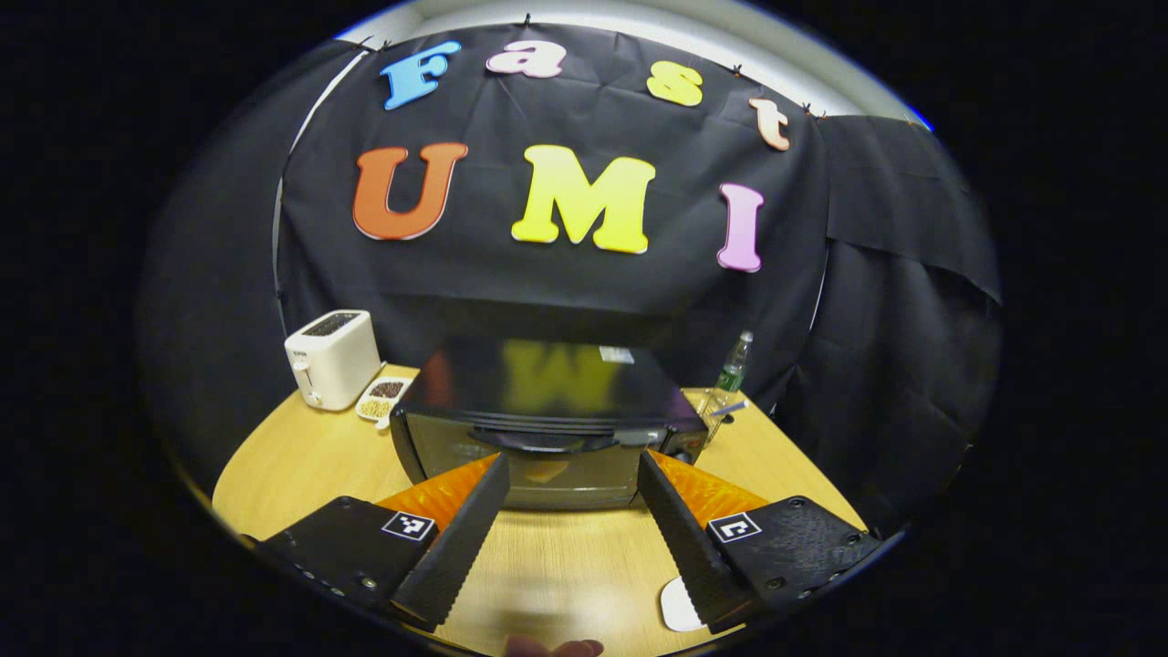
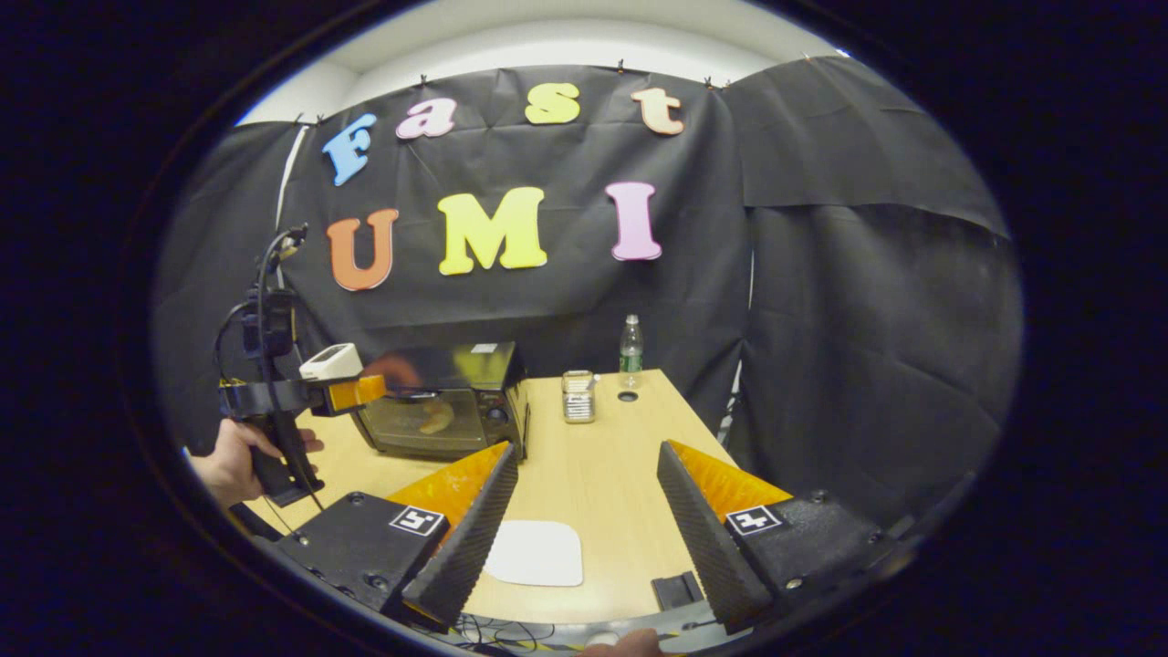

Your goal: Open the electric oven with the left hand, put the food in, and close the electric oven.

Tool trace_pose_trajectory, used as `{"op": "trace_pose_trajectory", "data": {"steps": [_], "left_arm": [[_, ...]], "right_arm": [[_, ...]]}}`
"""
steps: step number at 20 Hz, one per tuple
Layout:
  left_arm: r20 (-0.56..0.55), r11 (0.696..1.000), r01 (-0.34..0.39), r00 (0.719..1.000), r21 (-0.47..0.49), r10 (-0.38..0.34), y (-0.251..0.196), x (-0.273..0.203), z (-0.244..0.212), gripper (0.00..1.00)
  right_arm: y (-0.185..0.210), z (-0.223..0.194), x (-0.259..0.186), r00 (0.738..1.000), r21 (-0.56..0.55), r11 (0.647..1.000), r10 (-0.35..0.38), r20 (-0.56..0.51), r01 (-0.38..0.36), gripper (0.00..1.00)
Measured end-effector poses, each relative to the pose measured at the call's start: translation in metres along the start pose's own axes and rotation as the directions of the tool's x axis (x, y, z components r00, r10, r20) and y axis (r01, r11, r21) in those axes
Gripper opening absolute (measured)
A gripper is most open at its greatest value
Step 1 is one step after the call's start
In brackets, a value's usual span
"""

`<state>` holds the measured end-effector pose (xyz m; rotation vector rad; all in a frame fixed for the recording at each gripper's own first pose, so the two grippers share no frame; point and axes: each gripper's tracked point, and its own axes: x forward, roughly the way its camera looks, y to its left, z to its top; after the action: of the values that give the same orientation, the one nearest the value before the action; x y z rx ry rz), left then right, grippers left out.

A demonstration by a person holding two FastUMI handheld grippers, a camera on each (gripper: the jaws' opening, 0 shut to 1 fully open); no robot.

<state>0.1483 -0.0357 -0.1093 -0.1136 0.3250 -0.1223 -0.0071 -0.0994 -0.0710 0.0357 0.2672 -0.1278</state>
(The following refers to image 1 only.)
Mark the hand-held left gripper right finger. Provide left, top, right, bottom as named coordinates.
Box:
left=637, top=450, right=883, bottom=634

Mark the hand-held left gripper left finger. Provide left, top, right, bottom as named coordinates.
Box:
left=255, top=454, right=512, bottom=632

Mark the black electric oven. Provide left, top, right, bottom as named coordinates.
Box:
left=391, top=336, right=711, bottom=510

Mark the white rectangular plate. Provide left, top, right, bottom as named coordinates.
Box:
left=660, top=575, right=708, bottom=632

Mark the white divided dish with beans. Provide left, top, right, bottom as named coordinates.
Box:
left=355, top=376, right=413, bottom=430

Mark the clear plastic water bottle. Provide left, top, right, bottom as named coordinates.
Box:
left=716, top=330, right=755, bottom=395

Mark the white toaster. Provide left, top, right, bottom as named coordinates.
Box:
left=284, top=309, right=382, bottom=412

